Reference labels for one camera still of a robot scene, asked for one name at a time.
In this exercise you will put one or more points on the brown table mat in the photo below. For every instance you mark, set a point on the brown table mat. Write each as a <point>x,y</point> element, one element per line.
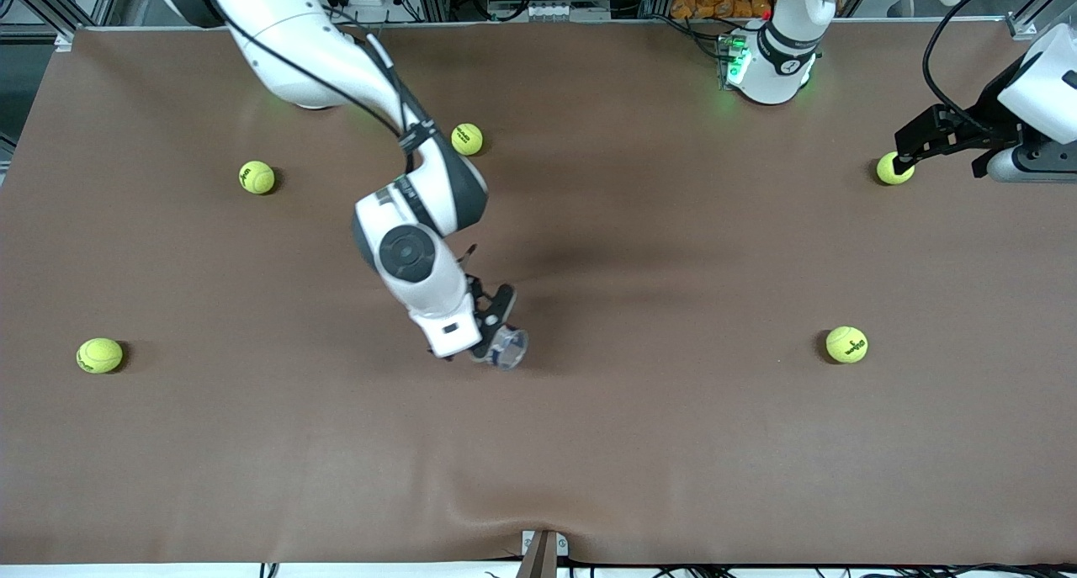
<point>538,460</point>

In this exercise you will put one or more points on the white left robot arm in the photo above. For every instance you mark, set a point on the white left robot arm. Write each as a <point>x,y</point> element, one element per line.
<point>778,60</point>

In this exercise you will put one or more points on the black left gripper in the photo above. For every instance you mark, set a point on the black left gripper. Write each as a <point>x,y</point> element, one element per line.
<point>986,118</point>

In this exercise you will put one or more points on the aluminium camera post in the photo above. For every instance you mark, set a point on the aluminium camera post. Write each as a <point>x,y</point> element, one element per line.
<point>541,554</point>

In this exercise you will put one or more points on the white blue tennis ball can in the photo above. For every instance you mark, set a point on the white blue tennis ball can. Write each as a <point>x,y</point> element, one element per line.
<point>507,348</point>

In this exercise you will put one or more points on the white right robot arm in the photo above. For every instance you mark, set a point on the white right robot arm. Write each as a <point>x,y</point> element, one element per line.
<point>404,250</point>

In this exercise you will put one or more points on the aluminium frame profile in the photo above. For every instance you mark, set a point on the aluminium frame profile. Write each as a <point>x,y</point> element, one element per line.
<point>59,6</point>
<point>1039,6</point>

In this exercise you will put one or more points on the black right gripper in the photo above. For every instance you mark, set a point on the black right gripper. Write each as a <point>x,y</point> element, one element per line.
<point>440,354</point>

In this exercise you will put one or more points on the yellow tennis ball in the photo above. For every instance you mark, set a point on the yellow tennis ball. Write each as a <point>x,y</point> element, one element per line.
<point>468,139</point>
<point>257,177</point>
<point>888,170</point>
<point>99,355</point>
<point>846,344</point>

